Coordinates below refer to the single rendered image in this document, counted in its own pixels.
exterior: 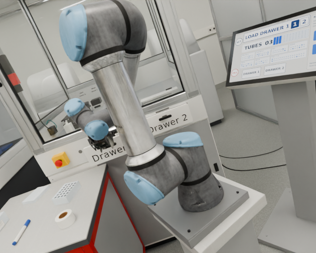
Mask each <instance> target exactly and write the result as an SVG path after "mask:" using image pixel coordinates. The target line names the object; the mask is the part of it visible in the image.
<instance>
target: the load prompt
mask: <svg viewBox="0 0 316 253"><path fill-rule="evenodd" d="M309 25H310V15H307V16H303V17H300V18H296V19H293V20H290V21H286V22H283V23H279V24H276V25H272V26H269V27H266V28H262V29H259V30H255V31H252V32H248V33H245V34H244V38H243V43H245V42H249V41H253V40H257V39H261V38H264V37H268V36H272V35H276V34H280V33H284V32H287V31H291V30H295V29H299V28H303V27H307V26H309Z"/></svg>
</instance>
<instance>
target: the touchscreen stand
mask: <svg viewBox="0 0 316 253"><path fill-rule="evenodd" d="M271 89H272V94H273V100H274V105H275V110H276V115H277V120H278V125H279V130H280V135H281V140H282V145H283V151H284V156H285V161H286V166H287V171H288V176H289V181H290V186H291V188H285V190H284V192H283V194H282V195H281V197H280V199H279V201H278V203H277V204H276V206H275V208H274V210H273V211H272V213H271V215H270V217H269V219H268V220H267V222H266V224H265V226H264V227H263V229H262V231H261V233H260V235H259V236H258V238H257V239H258V242H260V243H263V244H265V245H268V246H270V247H273V248H276V249H278V250H281V251H283V252H286V253H316V89H315V82H314V80H312V81H303V82H294V83H285V84H276V85H271Z"/></svg>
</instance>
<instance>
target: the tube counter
mask: <svg viewBox="0 0 316 253"><path fill-rule="evenodd" d="M308 36H309V28H307V29H303V30H299V31H295V32H291V33H287V34H284V35H280V36H276V37H272V38H268V39H265V44H264V47H270V46H274V45H279V44H283V43H287V42H292V41H296V40H300V39H305V38H308Z"/></svg>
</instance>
